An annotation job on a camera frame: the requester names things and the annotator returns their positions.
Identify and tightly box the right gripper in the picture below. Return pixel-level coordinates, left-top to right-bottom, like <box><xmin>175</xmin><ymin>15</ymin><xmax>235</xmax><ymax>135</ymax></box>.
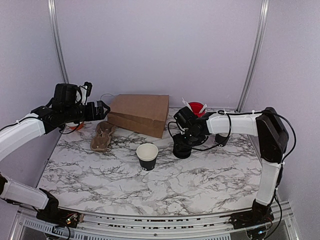
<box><xmin>172</xmin><ymin>129</ymin><xmax>202</xmax><ymax>151</ymax></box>

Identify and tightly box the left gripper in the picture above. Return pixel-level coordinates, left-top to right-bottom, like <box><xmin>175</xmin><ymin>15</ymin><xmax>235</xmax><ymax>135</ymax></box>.
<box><xmin>62</xmin><ymin>100</ymin><xmax>110</xmax><ymax>123</ymax></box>

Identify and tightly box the black paper coffee cup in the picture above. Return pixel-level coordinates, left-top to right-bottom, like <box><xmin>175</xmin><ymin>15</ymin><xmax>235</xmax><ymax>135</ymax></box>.
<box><xmin>136</xmin><ymin>143</ymin><xmax>159</xmax><ymax>171</ymax></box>

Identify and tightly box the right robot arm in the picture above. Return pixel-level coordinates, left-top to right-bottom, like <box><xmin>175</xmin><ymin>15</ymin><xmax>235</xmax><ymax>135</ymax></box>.
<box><xmin>172</xmin><ymin>107</ymin><xmax>289</xmax><ymax>229</ymax></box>

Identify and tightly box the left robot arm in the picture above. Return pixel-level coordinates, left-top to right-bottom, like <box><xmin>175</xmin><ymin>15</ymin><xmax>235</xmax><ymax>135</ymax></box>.
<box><xmin>0</xmin><ymin>82</ymin><xmax>111</xmax><ymax>228</ymax></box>

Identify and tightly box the cardboard cup carrier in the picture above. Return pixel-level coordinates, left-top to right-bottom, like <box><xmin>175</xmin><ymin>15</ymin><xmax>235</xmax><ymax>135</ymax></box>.
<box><xmin>90</xmin><ymin>121</ymin><xmax>116</xmax><ymax>152</ymax></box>

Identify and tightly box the orange white bowl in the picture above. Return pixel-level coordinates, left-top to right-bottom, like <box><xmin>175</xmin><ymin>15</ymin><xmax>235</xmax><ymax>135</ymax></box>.
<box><xmin>66</xmin><ymin>121</ymin><xmax>84</xmax><ymax>130</ymax></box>

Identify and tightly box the stacked black paper cup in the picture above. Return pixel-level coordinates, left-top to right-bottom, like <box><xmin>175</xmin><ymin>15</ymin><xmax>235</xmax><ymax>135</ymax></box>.
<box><xmin>214</xmin><ymin>134</ymin><xmax>230</xmax><ymax>147</ymax></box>

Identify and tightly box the red cylindrical holder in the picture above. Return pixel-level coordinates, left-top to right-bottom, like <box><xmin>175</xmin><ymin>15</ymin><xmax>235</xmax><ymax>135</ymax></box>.
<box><xmin>189</xmin><ymin>102</ymin><xmax>206</xmax><ymax>117</ymax></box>

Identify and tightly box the white stirrer left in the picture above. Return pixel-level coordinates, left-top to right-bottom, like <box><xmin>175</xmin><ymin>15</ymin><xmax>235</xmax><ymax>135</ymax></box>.
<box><xmin>182</xmin><ymin>98</ymin><xmax>193</xmax><ymax>111</ymax></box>

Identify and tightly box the white stirrer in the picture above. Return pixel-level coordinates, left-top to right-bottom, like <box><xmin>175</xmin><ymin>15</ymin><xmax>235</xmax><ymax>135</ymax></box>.
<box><xmin>199</xmin><ymin>104</ymin><xmax>207</xmax><ymax>113</ymax></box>
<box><xmin>182</xmin><ymin>98</ymin><xmax>193</xmax><ymax>111</ymax></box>

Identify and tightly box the white stirrer right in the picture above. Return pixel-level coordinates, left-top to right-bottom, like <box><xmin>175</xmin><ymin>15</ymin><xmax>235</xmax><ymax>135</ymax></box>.
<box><xmin>199</xmin><ymin>104</ymin><xmax>207</xmax><ymax>113</ymax></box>

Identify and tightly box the brown paper bag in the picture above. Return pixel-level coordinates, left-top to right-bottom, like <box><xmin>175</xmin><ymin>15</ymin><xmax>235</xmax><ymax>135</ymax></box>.
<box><xmin>107</xmin><ymin>94</ymin><xmax>170</xmax><ymax>139</ymax></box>

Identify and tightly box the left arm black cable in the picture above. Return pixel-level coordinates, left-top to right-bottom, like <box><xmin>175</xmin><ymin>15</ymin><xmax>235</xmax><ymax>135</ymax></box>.
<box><xmin>57</xmin><ymin>122</ymin><xmax>81</xmax><ymax>135</ymax></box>

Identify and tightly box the left aluminium frame post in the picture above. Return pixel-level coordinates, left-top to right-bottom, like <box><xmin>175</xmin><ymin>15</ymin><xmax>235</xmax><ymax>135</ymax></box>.
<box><xmin>47</xmin><ymin>0</ymin><xmax>70</xmax><ymax>84</ymax></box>

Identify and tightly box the aluminium frame post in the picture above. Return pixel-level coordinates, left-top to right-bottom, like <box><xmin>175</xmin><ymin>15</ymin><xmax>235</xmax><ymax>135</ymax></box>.
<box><xmin>47</xmin><ymin>0</ymin><xmax>70</xmax><ymax>84</ymax></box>
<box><xmin>236</xmin><ymin>0</ymin><xmax>270</xmax><ymax>112</ymax></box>

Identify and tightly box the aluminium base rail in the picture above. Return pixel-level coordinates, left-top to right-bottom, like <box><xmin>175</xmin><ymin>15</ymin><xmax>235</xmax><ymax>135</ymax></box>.
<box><xmin>9</xmin><ymin>201</ymin><xmax>301</xmax><ymax>240</ymax></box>

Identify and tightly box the right aluminium frame post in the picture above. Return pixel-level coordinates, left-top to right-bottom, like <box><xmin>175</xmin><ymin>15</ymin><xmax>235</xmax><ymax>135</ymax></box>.
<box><xmin>236</xmin><ymin>0</ymin><xmax>270</xmax><ymax>112</ymax></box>

